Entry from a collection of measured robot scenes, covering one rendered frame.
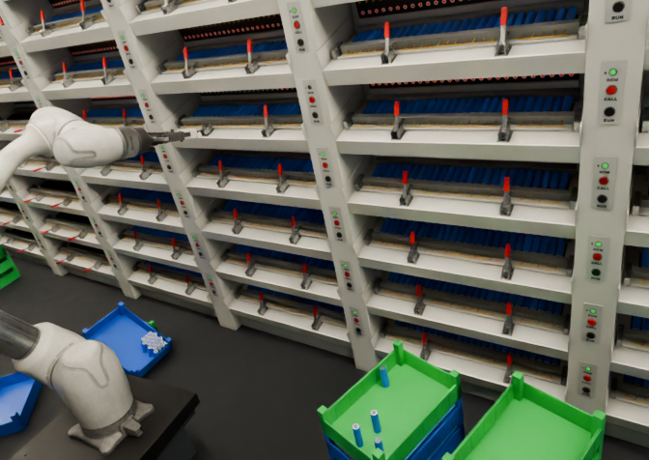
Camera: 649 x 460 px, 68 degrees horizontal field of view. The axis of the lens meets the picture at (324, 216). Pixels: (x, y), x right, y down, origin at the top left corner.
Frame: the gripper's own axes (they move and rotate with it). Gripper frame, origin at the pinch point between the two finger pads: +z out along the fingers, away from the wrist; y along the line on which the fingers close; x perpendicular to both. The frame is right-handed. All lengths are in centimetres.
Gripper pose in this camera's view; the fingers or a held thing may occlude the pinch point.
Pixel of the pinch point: (185, 133)
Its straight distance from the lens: 164.1
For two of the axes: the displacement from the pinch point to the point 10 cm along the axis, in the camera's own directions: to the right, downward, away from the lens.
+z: 5.5, -2.4, 8.0
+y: 8.4, 1.0, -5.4
